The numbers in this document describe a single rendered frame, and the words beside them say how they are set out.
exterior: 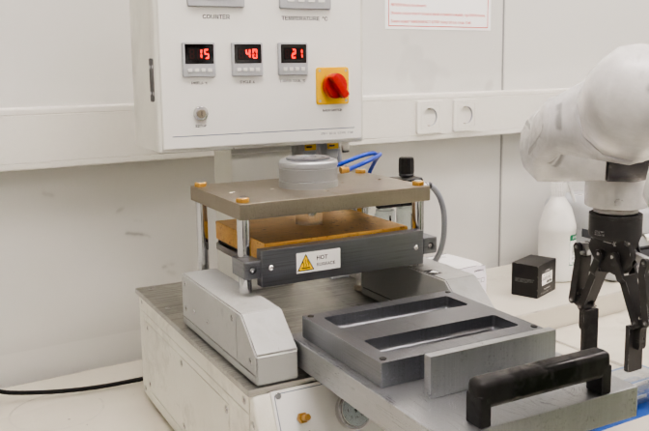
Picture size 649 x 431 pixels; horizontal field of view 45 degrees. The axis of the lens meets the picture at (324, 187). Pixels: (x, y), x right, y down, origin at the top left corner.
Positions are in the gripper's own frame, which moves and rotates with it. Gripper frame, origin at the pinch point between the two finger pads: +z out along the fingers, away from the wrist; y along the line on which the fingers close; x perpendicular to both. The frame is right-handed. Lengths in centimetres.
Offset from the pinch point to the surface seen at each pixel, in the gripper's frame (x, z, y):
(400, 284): -32.5, -12.3, -8.3
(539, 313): 15.1, 6.2, -30.2
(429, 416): -54, -13, 28
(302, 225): -45, -21, -13
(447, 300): -35.8, -14.4, 6.4
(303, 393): -55, -7, 6
